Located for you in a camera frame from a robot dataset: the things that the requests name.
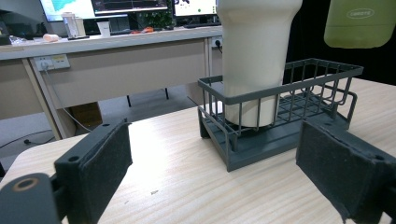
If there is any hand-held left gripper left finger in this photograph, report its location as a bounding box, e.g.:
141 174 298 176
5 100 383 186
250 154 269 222
54 119 134 224

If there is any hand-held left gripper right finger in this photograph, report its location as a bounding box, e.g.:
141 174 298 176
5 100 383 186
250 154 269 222
295 119 396 224

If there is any dark grey wire rack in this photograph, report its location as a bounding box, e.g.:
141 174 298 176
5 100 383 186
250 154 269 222
197 58 364 173

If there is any green bottle with white cap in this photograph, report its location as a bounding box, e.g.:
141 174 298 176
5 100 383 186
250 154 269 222
323 0 396 49

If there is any white tumbler with lid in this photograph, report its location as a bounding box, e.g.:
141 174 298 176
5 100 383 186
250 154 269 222
216 0 304 129

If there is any brown cardboard box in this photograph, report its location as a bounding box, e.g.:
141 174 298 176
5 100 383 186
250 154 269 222
68 101 104 129

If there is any beige office desk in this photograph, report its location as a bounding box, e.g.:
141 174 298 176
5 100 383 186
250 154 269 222
0 25 225 141

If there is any pale pink roll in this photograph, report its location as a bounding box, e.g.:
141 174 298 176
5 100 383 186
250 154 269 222
42 33 61 43

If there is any orange tool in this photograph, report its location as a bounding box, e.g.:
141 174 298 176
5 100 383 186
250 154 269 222
130 26 155 35

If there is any green potted plant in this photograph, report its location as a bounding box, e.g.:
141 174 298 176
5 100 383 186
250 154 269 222
136 9 175 30

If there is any monitor with bright map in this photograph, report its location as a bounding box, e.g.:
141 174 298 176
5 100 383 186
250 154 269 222
38 0 98 23

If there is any monitor with dark screen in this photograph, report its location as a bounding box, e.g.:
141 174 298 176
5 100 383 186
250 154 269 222
91 0 170 16

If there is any white outlet with black plugs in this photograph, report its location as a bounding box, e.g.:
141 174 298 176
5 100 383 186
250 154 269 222
211 35 224 49

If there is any black keyboard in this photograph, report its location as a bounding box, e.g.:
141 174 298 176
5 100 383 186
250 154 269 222
182 21 222 30

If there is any monitor with white screen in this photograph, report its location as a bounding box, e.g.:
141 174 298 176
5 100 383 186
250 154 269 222
172 0 219 19

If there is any thin white cable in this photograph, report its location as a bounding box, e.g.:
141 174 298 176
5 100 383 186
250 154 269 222
43 64 94 133

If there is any black floor cable with plug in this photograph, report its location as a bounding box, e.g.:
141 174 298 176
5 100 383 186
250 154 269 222
0 130 54 149

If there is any white wall outlet strip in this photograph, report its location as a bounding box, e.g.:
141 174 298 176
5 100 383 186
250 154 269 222
33 53 71 72

